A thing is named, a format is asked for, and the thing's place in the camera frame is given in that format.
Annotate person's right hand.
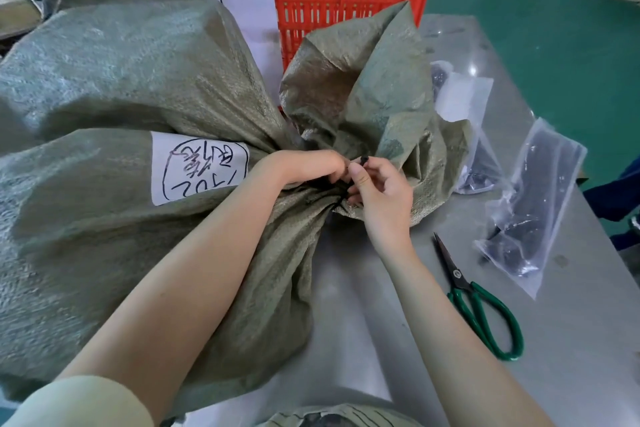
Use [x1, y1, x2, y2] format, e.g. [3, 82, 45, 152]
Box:
[346, 156, 416, 255]

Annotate person's left hand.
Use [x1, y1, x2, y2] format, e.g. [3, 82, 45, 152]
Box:
[247, 149, 351, 190]

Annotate black cable tie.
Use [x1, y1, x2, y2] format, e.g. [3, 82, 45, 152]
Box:
[319, 155, 371, 205]

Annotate green handled scissors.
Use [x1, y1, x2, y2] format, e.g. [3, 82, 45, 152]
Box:
[432, 232, 525, 362]

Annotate grey-green woven sack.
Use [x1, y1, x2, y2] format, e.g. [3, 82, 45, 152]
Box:
[0, 0, 473, 418]

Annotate person's right forearm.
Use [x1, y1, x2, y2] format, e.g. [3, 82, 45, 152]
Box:
[377, 236, 553, 427]

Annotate person's left forearm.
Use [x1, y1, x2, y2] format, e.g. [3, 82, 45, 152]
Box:
[57, 176, 296, 425]

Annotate clear and white plastic bag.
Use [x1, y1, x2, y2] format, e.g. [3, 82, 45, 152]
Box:
[429, 60, 503, 195]

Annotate clear bag of black ties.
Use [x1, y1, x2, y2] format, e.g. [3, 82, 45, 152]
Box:
[472, 116, 589, 300]

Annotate person's cream shirt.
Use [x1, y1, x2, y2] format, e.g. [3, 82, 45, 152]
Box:
[0, 375, 426, 427]

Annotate white handwritten paper label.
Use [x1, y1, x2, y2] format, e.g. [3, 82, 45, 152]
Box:
[151, 131, 251, 207]

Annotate large white paper sign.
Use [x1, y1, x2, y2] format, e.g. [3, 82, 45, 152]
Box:
[129, 0, 285, 107]

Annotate dark blue cloth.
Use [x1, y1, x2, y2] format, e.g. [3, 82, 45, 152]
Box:
[582, 156, 640, 252]

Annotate grey sack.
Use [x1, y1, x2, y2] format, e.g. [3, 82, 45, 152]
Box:
[617, 241, 640, 292]

